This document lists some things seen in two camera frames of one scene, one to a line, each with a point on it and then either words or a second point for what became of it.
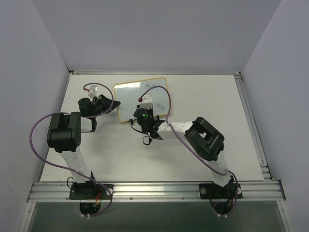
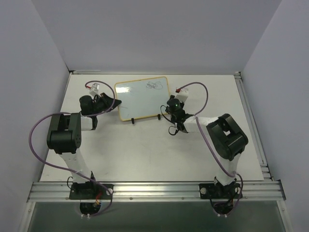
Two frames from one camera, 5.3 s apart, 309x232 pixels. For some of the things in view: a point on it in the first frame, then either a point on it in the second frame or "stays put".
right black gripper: x=147 y=118 → x=178 y=121
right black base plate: x=211 y=191 stays put
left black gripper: x=103 y=103 stays put
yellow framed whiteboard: x=128 y=94 stays put
